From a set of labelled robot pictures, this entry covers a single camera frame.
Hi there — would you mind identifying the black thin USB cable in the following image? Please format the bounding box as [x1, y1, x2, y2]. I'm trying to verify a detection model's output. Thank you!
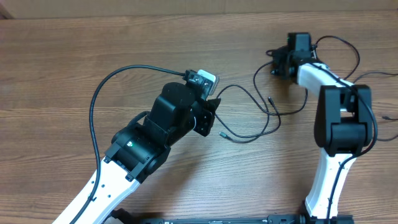
[353, 71, 398, 142]

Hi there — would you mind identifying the black cable white-tipped plug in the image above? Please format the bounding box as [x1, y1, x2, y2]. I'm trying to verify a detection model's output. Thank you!
[214, 84, 282, 144]

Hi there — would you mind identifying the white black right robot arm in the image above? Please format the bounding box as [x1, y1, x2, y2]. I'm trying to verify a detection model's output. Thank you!
[270, 32, 378, 223]

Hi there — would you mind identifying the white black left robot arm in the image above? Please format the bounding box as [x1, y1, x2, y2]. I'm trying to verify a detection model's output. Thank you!
[55, 81, 220, 223]

